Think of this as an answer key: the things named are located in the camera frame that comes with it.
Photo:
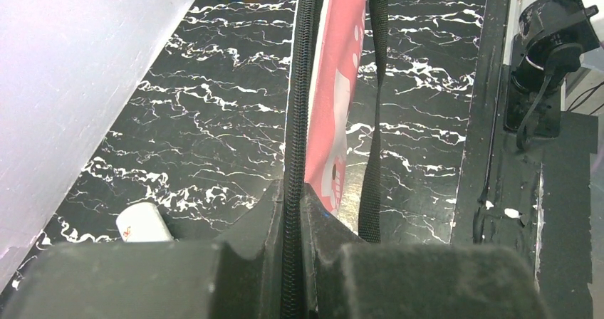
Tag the white shuttlecock tube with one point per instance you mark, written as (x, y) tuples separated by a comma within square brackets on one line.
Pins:
[(142, 222)]

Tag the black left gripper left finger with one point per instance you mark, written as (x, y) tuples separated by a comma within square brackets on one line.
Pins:
[(235, 275)]

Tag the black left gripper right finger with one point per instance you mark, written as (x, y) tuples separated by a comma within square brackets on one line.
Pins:
[(347, 277)]

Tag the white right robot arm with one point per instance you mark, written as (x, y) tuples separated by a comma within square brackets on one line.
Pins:
[(553, 35)]

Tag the pink racket cover bag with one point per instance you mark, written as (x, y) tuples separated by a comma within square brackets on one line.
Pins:
[(327, 45)]

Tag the black front mounting base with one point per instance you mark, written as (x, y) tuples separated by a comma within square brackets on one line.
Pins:
[(536, 203)]

